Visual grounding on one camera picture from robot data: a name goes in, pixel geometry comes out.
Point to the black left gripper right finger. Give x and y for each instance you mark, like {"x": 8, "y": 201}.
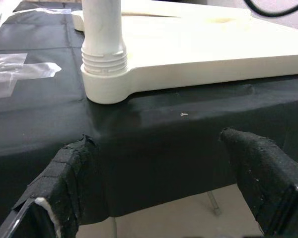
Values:
{"x": 268, "y": 178}

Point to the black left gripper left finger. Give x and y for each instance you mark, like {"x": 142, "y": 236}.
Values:
{"x": 64, "y": 178}

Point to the white plastic table leg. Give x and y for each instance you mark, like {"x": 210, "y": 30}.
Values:
{"x": 101, "y": 24}

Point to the black tablecloth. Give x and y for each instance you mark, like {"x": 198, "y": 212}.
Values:
{"x": 164, "y": 148}

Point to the clear tape patch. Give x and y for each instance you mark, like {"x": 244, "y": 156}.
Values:
{"x": 15, "y": 81}
{"x": 44, "y": 11}

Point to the white plastic table top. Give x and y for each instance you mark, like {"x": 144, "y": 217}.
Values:
{"x": 201, "y": 49}

